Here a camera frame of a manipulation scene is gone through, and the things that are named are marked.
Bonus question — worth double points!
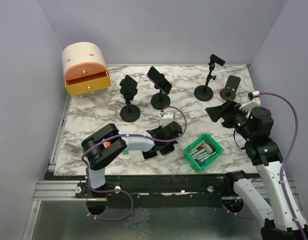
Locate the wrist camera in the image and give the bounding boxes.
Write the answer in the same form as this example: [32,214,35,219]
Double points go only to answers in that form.
[240,91,261,112]
[161,111,175,127]

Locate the green plastic bin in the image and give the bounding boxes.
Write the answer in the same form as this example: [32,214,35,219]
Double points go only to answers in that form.
[183,133,224,171]

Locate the grey silver phone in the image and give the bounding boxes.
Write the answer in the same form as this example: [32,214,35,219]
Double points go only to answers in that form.
[142,151,157,160]

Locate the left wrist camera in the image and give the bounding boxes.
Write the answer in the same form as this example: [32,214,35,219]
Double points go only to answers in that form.
[161,111,175,127]

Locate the black table front rail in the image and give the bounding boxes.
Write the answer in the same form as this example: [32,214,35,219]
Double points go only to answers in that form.
[45,173,286,208]

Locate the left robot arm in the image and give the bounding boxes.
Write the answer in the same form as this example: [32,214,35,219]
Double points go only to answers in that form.
[81,121,183,198]

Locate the markers in bin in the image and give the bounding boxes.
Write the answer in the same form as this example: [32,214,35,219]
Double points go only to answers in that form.
[189,140,216,165]

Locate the black phone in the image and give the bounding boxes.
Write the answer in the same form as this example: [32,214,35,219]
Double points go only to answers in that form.
[160,145,175,156]

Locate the wood base phone stand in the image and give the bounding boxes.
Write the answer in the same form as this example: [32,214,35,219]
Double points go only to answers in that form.
[220,75,241,101]

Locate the white eraser in bin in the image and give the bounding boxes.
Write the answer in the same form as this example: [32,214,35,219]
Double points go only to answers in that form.
[202,142,214,154]

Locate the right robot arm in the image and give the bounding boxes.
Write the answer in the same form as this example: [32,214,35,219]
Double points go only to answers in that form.
[205,100,308,240]

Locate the black phone stand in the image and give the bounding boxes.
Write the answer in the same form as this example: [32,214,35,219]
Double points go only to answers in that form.
[194,54,225,102]
[120,87,140,123]
[151,84,170,110]

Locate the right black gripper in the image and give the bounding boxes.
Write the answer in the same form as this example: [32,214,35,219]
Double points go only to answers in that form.
[206,98,255,141]

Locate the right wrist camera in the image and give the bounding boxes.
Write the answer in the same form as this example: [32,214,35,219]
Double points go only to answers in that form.
[240,91,261,112]

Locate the orange drawer box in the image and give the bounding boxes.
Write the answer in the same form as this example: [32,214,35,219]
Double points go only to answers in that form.
[61,42,111,96]

